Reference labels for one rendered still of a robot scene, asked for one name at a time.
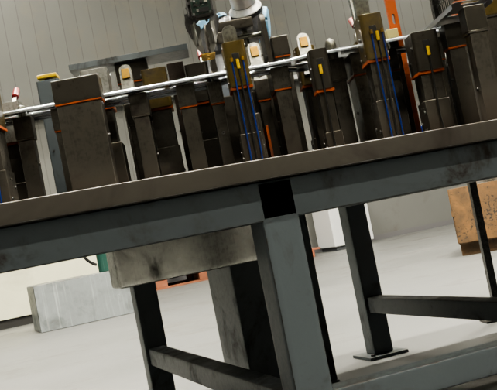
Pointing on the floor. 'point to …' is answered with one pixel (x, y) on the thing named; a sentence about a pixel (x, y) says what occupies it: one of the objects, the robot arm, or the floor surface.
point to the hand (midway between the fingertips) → (207, 50)
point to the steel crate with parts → (468, 236)
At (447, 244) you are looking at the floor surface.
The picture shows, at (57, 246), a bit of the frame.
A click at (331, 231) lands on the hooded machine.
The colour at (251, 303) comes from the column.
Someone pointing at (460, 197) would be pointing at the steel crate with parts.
